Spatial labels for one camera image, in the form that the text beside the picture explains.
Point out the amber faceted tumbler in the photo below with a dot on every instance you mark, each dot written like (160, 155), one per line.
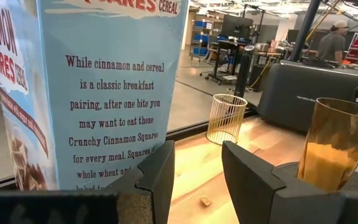
(337, 124)

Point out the black rolling desk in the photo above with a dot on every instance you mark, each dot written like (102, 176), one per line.
(225, 62)

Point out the black computer monitor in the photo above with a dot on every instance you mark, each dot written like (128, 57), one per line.
(238, 26)

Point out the black upright post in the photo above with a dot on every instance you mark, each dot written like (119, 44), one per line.
(243, 71)

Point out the black two-slot toaster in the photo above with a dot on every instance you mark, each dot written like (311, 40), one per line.
(291, 102)

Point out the grey round woven placemat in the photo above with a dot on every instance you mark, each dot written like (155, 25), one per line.
(289, 171)

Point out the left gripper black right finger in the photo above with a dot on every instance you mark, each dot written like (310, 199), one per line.
(250, 186)

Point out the orange juice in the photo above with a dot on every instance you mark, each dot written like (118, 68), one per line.
(325, 165)

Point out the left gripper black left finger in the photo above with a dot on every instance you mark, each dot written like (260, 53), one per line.
(158, 174)

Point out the person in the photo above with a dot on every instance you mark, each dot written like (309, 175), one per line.
(331, 46)

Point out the blue cinnamon cereal box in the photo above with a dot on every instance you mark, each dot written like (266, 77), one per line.
(104, 93)

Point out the dark diagonal pole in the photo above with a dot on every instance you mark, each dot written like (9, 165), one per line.
(304, 28)

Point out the shelf with blue bins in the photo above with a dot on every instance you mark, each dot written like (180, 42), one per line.
(202, 37)

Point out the loose cereal square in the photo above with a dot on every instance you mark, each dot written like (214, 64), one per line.
(205, 201)

